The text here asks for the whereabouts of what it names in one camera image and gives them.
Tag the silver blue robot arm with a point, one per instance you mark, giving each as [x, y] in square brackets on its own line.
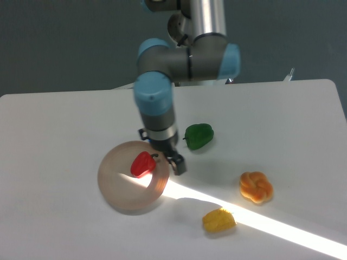
[202, 53]

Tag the orange knotted bread roll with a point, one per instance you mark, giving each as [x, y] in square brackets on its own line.
[256, 187]

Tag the red toy pepper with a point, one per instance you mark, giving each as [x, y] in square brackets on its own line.
[143, 164]

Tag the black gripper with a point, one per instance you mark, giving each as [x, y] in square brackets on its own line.
[168, 147]

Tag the beige round plate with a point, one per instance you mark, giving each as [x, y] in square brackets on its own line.
[120, 188]

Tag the yellow toy pepper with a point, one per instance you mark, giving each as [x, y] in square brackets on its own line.
[218, 220]

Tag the green toy pepper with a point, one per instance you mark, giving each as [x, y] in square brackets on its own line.
[198, 135]

